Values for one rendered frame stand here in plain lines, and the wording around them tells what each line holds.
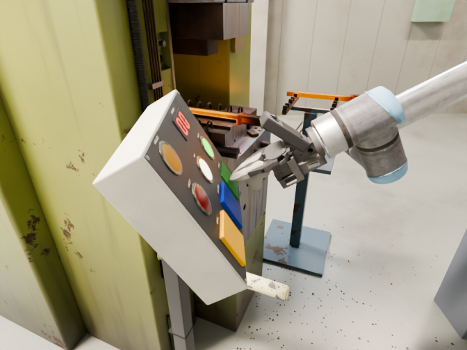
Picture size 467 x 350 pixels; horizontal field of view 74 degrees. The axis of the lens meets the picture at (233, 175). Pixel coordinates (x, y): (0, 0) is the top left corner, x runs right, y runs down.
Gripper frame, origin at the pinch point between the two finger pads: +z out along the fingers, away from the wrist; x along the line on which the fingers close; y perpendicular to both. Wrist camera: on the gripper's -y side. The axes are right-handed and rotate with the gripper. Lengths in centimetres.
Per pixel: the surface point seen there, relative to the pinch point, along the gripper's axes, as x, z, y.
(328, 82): 350, -89, 117
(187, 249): -27.0, 5.3, -5.9
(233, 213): -13.2, 0.9, 0.9
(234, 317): 30, 45, 80
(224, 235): -23.3, 0.9, -2.8
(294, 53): 350, -64, 62
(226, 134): 36.7, 3.3, 3.4
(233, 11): 42, -17, -27
